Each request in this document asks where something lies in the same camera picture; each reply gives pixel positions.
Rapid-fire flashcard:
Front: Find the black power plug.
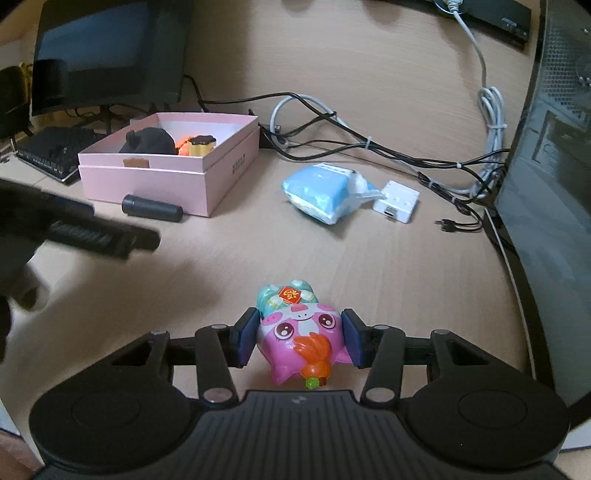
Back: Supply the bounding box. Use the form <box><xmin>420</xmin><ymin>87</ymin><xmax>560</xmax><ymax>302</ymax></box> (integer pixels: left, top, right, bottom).
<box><xmin>435</xmin><ymin>219</ymin><xmax>482</xmax><ymax>233</ymax></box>

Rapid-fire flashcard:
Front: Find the computer case glass panel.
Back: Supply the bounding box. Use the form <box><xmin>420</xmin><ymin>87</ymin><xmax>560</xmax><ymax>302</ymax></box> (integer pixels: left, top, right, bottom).
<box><xmin>489</xmin><ymin>1</ymin><xmax>590</xmax><ymax>406</ymax></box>

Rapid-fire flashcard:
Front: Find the pink cardboard box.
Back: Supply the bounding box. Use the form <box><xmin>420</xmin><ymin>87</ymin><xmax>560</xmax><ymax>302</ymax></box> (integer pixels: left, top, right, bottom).
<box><xmin>78</xmin><ymin>112</ymin><xmax>259</xmax><ymax>217</ymax></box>

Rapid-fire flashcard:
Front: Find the black cable bundle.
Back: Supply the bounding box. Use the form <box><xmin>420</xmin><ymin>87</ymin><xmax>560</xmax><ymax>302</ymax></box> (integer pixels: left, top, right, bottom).
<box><xmin>181</xmin><ymin>73</ymin><xmax>509</xmax><ymax>209</ymax></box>

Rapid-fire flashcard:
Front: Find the black speaker device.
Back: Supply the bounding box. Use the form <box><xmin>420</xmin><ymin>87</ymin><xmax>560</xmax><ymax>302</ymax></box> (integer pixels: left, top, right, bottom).
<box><xmin>368</xmin><ymin>0</ymin><xmax>535</xmax><ymax>51</ymax></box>

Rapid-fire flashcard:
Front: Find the grey cable bundle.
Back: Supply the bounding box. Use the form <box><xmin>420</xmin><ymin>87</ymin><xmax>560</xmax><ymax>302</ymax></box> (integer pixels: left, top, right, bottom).
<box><xmin>268</xmin><ymin>0</ymin><xmax>509</xmax><ymax>197</ymax></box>

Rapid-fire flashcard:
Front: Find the yellow pudding toy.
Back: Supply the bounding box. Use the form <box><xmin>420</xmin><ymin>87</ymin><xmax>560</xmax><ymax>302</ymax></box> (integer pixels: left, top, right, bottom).
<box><xmin>188</xmin><ymin>135</ymin><xmax>217</xmax><ymax>157</ymax></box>

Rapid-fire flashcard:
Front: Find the black monitor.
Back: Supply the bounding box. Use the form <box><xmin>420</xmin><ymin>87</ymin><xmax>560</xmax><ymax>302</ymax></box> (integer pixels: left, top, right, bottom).
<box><xmin>32</xmin><ymin>1</ymin><xmax>194</xmax><ymax>115</ymax></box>

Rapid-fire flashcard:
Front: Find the black plush toy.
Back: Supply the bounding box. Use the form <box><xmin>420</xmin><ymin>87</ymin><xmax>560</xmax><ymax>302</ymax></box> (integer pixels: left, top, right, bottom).
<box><xmin>119</xmin><ymin>127</ymin><xmax>177</xmax><ymax>155</ymax></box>

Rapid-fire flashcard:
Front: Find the white adapter box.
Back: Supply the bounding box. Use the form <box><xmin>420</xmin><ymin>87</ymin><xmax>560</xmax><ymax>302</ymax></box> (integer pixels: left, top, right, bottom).
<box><xmin>373</xmin><ymin>181</ymin><xmax>420</xmax><ymax>224</ymax></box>

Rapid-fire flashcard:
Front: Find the orange plastic pumpkin toy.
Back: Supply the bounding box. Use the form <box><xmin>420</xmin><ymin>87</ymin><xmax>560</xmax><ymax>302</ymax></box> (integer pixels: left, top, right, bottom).
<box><xmin>175</xmin><ymin>136</ymin><xmax>192</xmax><ymax>156</ymax></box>

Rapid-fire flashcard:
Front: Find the blue tissue pack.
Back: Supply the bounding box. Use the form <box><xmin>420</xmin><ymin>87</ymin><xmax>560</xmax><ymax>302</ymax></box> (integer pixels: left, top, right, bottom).
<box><xmin>281</xmin><ymin>163</ymin><xmax>386</xmax><ymax>225</ymax></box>

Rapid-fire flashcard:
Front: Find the pink pig toy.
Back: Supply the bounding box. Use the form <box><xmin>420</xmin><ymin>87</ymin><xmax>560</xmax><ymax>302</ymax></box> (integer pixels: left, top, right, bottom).
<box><xmin>256</xmin><ymin>279</ymin><xmax>352</xmax><ymax>389</ymax></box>

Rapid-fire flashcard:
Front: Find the black cylinder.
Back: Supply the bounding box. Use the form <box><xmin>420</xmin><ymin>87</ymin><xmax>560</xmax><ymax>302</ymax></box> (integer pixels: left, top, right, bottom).
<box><xmin>121</xmin><ymin>195</ymin><xmax>184</xmax><ymax>223</ymax></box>

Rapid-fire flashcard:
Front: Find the black keyboard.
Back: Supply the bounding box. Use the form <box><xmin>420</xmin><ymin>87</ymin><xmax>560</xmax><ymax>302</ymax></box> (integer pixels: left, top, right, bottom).
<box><xmin>16</xmin><ymin>126</ymin><xmax>105</xmax><ymax>184</ymax></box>

